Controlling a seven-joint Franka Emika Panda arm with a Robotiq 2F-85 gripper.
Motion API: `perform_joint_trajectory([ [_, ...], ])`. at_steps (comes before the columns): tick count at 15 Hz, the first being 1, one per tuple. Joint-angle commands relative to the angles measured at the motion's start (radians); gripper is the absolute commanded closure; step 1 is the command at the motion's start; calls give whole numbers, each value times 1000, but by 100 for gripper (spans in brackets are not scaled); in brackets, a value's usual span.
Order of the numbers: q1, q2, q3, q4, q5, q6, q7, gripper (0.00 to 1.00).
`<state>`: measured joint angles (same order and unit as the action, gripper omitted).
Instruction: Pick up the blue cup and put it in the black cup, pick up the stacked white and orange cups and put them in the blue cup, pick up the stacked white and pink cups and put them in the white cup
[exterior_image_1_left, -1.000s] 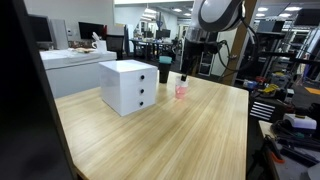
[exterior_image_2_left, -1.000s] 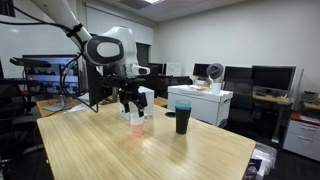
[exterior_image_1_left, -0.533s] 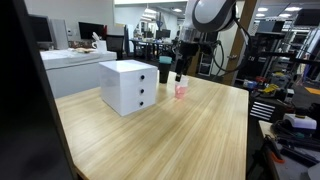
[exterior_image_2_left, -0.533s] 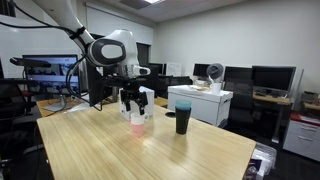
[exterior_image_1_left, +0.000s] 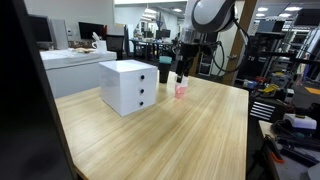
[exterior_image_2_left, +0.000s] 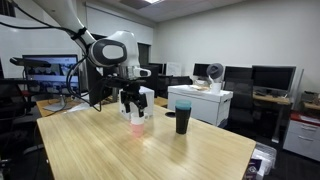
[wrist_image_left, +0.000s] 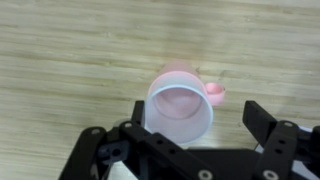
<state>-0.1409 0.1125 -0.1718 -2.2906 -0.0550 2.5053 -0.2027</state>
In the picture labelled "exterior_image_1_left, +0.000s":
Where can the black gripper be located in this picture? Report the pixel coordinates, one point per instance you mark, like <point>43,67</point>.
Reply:
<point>189,53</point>

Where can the black equipment rack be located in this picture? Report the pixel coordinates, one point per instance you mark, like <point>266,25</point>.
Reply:
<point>266,56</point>

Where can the white three-drawer box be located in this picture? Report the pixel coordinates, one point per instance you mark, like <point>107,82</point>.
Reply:
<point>128,88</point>

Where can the black office chair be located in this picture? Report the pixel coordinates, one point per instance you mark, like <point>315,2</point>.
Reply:
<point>115,45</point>

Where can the black monitor back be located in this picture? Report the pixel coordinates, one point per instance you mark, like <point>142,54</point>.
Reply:
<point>23,100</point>

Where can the plate with food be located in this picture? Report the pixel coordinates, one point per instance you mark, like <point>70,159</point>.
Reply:
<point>85,50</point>

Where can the black plastic cup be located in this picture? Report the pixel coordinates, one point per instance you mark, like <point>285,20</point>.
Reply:
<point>164,73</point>

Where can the yellow hand tool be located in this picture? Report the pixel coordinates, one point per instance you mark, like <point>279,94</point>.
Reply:
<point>270,88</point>

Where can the black computer monitor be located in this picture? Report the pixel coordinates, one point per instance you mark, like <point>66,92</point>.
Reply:
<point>90,30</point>
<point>40,28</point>

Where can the white desktop computer tower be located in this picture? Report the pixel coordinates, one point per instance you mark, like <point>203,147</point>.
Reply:
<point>60,33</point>

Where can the white cardboard storage box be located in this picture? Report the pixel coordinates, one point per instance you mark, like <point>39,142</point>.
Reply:
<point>73,73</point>

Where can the pink plastic cup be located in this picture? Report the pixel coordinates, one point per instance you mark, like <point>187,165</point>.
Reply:
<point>181,92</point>

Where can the wooden door post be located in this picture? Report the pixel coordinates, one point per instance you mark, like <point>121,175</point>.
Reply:
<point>235,66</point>

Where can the black white striped panel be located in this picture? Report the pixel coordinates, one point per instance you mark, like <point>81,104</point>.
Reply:
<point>262,111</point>

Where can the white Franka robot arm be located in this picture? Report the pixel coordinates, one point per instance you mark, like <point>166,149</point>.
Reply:
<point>213,13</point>

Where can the white box-shaped device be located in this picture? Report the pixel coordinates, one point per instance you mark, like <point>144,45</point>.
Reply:
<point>300,121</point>

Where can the translucent blue plastic cup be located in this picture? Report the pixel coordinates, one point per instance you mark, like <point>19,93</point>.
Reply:
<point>165,60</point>

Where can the white mug holding utensils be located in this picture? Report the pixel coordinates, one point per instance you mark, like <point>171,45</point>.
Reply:
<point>101,46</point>

